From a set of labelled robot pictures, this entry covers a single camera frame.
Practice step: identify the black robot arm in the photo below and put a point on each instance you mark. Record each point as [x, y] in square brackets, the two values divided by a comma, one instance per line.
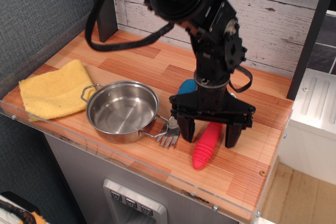
[213, 29]

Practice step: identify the dark left post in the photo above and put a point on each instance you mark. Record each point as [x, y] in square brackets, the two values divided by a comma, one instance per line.
[106, 20]

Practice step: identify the stainless steel pot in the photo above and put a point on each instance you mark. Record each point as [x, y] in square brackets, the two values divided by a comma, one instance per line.
[124, 111]

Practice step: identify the dark post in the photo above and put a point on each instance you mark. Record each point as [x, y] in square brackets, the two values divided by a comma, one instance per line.
[106, 20]
[311, 38]

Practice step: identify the white toy sink unit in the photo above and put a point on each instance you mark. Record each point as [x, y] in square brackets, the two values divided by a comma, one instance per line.
[308, 143]

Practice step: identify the silver dispenser panel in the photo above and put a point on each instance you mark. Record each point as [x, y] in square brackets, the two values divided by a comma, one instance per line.
[129, 206]

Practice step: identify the red handled metal spoon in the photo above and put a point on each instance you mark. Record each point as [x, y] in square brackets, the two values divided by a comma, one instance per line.
[205, 147]

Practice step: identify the clear acrylic edge guard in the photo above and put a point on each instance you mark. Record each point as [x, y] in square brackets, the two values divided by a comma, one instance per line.
[230, 181]

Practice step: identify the orange black object corner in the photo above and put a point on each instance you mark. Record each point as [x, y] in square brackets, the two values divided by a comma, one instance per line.
[13, 214]

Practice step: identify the dark right post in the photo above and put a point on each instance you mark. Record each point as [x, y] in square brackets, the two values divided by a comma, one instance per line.
[311, 38]

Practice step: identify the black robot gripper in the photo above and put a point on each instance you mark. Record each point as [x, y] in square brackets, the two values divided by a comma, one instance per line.
[211, 105]

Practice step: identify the yellow cloth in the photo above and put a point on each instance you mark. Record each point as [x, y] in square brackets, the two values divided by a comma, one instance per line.
[58, 93]

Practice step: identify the blue handled metal fork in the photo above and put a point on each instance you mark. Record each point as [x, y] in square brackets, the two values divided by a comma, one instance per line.
[170, 138]

